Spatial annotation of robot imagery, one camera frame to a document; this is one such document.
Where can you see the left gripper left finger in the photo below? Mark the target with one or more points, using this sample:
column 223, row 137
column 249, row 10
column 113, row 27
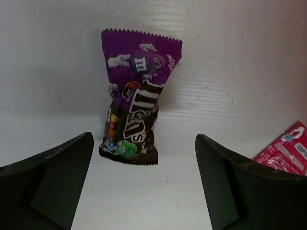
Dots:
column 42, row 192

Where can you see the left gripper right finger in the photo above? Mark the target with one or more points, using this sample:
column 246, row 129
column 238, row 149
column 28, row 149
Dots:
column 242, row 194

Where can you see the red candy packet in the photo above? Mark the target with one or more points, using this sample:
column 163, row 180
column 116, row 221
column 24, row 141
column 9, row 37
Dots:
column 288, row 152

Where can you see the purple brown M&M's packet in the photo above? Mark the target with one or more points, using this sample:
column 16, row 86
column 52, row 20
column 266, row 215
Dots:
column 138, row 65

